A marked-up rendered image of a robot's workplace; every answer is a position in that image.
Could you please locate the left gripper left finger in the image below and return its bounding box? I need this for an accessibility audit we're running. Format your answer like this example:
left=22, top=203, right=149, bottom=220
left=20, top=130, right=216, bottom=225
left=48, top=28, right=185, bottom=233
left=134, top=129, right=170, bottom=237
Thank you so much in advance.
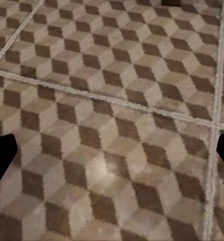
left=0, top=134, right=18, bottom=180

